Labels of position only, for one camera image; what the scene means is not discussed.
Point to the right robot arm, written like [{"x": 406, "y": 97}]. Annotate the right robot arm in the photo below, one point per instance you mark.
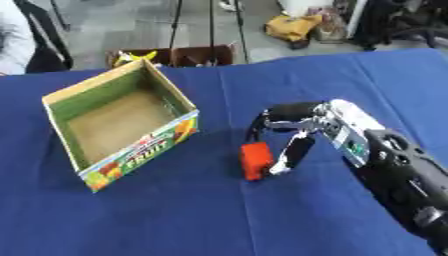
[{"x": 388, "y": 156}]

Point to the yellow bag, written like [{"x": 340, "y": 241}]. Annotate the yellow bag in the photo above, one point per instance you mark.
[{"x": 291, "y": 28}]

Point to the orange rectangular block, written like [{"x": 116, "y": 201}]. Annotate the orange rectangular block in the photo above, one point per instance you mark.
[{"x": 256, "y": 161}]

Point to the black tripod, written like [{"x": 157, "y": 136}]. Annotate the black tripod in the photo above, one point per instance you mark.
[{"x": 211, "y": 28}]

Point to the black office chair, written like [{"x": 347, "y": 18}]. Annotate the black office chair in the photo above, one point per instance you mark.
[{"x": 408, "y": 21}]

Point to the yellow toy banana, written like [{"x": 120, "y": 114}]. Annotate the yellow toy banana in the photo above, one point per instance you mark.
[{"x": 129, "y": 57}]

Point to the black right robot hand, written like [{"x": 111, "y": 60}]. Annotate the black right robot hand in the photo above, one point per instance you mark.
[{"x": 294, "y": 150}]

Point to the brown cardboard box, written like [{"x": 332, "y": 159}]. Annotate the brown cardboard box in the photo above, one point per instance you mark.
[{"x": 189, "y": 56}]

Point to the tan cardboard box green inside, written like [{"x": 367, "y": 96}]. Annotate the tan cardboard box green inside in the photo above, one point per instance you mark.
[{"x": 119, "y": 125}]

